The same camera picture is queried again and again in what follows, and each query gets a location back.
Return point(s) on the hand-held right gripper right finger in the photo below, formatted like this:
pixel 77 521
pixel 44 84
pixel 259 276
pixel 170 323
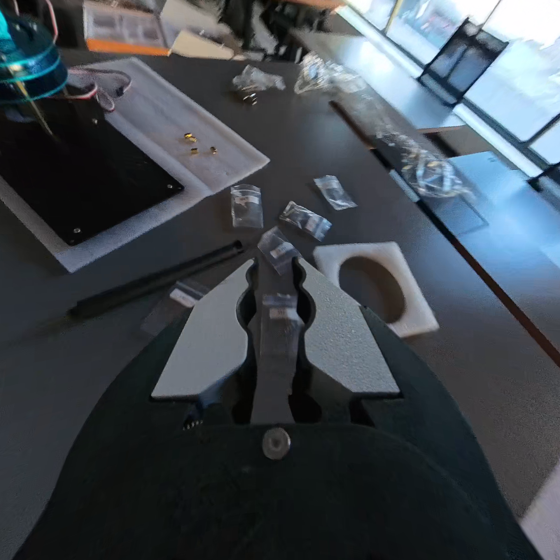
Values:
pixel 350 350

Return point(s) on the black screwdriver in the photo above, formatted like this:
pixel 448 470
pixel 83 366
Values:
pixel 153 280

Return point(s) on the black mesh chair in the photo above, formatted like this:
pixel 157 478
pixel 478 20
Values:
pixel 547 179
pixel 463 61

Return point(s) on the crumpled clear plastic wrap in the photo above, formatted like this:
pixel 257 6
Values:
pixel 420 166

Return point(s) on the dark work desk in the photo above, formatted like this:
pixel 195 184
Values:
pixel 459 372

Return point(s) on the white foam sheet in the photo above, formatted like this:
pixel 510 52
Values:
pixel 175 113

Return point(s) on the orange box with foam insert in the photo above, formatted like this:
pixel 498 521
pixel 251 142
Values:
pixel 127 26

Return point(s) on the clear bag of dark parts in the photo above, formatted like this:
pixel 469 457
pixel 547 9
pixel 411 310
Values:
pixel 258 81

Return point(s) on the small metal shaft part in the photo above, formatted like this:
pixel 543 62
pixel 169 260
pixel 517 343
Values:
pixel 250 99

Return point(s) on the adjoining dark desk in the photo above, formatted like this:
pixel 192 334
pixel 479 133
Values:
pixel 503 245

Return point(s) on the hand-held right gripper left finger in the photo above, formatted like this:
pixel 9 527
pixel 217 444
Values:
pixel 205 350

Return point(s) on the large window wall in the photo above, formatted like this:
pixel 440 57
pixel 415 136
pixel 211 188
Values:
pixel 516 87

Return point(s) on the scatter of clear screw bags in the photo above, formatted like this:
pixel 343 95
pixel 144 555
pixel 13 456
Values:
pixel 247 210

